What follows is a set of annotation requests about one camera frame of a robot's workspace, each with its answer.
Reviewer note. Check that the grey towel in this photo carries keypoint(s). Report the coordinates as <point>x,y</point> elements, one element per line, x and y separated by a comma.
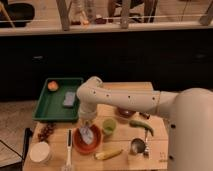
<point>86,134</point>

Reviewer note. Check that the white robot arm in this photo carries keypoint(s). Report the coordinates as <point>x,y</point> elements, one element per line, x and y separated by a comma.
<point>190,115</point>

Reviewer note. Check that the metal spoon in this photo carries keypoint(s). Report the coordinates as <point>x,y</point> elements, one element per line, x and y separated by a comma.
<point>146,152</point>

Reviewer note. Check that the white-handled brush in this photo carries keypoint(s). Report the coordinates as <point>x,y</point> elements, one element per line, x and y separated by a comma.
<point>68,165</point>

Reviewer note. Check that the orange fruit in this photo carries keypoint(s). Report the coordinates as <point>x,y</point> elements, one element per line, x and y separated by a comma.
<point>52,86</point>

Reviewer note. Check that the blue-grey sponge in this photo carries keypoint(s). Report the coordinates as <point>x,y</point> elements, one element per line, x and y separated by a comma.
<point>69,99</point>

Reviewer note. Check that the green cup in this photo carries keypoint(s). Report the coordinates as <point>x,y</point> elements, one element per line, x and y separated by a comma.
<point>108,126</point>

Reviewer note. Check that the small dark brown object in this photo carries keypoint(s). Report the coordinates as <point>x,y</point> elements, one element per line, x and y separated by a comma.
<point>145,115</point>

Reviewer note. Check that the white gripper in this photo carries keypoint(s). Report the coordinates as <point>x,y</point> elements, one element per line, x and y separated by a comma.
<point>87,117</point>

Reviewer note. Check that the silver metal cup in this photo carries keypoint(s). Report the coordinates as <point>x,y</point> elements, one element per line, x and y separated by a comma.
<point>137,146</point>

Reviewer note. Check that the green plastic tray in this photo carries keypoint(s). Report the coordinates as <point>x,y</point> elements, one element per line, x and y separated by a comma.
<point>50,104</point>

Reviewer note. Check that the bunch of dark grapes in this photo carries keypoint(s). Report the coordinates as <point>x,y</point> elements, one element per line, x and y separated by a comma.
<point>46,131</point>

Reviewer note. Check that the green pepper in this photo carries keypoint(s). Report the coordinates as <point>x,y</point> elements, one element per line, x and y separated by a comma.
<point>139,124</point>

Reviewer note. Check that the dark red small bowl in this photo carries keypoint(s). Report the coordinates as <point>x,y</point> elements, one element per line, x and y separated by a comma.
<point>125,113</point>

